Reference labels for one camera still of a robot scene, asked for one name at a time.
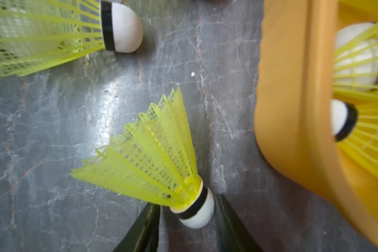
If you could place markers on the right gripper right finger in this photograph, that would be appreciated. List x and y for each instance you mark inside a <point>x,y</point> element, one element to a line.
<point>231,233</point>

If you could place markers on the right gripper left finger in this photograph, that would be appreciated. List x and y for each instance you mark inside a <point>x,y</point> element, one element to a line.
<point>143,236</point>

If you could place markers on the yellow shuttlecock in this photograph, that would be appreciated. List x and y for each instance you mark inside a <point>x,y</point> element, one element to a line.
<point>356,61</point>
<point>37,35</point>
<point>153,160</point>
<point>355,129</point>

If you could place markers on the yellow plastic storage box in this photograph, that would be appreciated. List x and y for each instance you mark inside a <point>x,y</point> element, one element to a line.
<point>292,115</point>

